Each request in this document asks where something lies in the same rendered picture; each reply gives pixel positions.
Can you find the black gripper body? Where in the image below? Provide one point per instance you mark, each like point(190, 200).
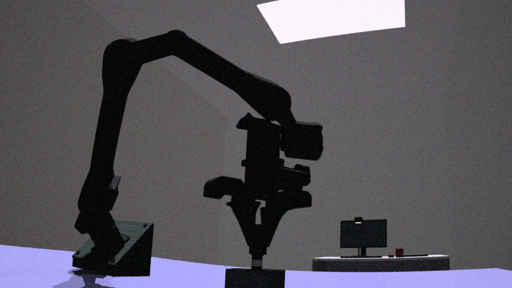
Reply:
point(216, 188)

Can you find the black marker with white band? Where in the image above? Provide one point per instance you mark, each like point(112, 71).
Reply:
point(256, 261)

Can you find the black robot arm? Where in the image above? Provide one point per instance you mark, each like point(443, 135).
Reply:
point(122, 60)

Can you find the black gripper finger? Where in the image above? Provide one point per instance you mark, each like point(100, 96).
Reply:
point(245, 212)
point(271, 216)

